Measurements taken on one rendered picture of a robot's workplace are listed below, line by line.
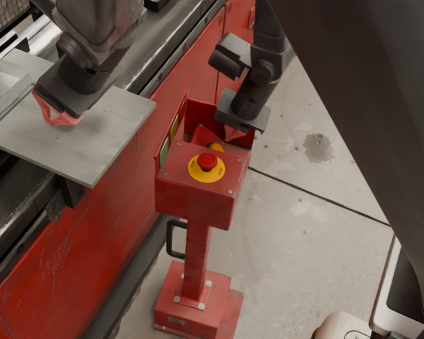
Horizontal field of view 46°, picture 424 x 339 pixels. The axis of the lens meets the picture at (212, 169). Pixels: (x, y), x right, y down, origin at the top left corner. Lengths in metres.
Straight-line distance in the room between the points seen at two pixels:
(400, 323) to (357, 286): 1.24
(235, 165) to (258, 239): 0.86
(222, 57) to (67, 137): 0.32
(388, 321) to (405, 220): 0.37
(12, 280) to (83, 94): 0.39
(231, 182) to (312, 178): 1.09
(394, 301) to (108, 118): 0.46
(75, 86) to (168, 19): 0.56
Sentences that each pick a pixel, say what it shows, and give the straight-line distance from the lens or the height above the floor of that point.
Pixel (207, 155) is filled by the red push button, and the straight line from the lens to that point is 0.96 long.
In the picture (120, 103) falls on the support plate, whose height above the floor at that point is 1.00.
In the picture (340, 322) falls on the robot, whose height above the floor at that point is 0.28.
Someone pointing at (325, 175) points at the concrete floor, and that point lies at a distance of 2.06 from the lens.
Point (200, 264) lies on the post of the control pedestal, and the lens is 1.35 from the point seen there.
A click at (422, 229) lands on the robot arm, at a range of 0.21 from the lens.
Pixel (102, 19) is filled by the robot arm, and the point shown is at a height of 1.31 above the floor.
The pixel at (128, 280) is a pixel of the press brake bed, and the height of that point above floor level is 0.05.
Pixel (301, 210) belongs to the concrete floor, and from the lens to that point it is 1.93.
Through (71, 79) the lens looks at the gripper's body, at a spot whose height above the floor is 1.13.
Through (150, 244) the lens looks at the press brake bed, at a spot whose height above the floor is 0.05.
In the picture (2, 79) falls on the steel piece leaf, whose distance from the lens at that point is 0.85.
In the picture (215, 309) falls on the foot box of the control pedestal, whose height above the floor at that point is 0.12.
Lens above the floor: 1.54
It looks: 51 degrees down
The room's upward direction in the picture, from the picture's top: 7 degrees clockwise
